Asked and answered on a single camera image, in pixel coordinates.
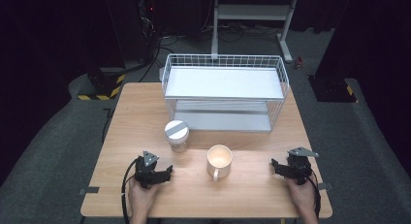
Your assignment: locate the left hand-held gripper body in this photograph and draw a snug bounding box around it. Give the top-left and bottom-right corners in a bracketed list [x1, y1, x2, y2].
[133, 149, 163, 190]

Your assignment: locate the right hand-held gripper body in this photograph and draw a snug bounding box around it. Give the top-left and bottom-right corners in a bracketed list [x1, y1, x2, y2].
[285, 146, 320, 186]

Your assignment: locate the cream mug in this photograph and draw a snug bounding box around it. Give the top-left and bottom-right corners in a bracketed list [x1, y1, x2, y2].
[205, 144, 234, 183]

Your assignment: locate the white wire shelf rack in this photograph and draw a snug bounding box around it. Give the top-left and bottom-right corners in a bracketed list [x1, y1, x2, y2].
[160, 53, 291, 134]

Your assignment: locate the person's left hand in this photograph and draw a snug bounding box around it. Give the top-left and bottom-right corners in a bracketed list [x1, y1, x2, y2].
[128, 176, 161, 216]

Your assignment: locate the person's right hand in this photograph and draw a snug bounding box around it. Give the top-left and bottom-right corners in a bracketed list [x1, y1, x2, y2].
[285, 174, 319, 216]

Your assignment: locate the black yellow striped base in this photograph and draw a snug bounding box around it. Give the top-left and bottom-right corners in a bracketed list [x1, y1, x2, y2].
[308, 75, 359, 104]
[77, 68, 126, 101]

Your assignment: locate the black equipment tower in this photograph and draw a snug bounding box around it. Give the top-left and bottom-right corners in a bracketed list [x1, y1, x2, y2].
[106, 0, 161, 64]

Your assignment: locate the white metal stand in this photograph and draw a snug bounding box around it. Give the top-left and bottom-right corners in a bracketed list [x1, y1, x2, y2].
[210, 0, 300, 64]

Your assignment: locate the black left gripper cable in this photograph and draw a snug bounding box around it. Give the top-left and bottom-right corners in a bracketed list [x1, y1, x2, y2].
[120, 157, 143, 224]

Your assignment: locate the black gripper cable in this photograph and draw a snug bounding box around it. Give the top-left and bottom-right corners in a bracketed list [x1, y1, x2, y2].
[306, 172, 323, 218]
[120, 157, 143, 224]

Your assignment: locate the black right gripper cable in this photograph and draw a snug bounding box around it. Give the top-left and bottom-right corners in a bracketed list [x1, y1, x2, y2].
[306, 172, 323, 218]

